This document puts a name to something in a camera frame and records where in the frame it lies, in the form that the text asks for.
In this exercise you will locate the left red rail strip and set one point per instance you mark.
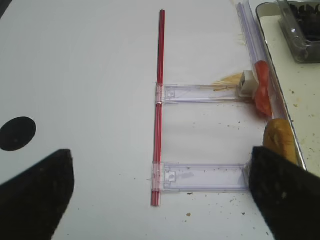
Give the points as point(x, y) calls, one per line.
point(158, 123)

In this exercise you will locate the white metal tray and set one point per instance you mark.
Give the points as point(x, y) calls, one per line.
point(299, 83)

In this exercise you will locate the left clear vertical rail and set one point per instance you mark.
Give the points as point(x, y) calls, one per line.
point(256, 47)

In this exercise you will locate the tomato slices standing left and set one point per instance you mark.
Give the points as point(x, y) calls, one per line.
point(261, 96)

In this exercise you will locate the clear plastic salad container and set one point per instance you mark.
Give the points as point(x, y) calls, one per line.
point(300, 24)

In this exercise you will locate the clear track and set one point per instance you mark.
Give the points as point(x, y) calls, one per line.
point(205, 178)
point(206, 93)

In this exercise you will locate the lower left clear track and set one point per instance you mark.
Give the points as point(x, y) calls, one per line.
point(205, 178)

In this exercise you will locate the bun half standing left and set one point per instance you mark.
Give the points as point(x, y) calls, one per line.
point(279, 138)

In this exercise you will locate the upper left clear track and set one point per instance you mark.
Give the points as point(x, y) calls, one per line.
point(206, 93)

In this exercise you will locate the white pusher block left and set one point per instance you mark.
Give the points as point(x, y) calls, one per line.
point(248, 85)

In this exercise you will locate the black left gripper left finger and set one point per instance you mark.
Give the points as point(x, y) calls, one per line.
point(33, 203)

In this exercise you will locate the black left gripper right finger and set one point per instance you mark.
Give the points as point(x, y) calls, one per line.
point(287, 196)

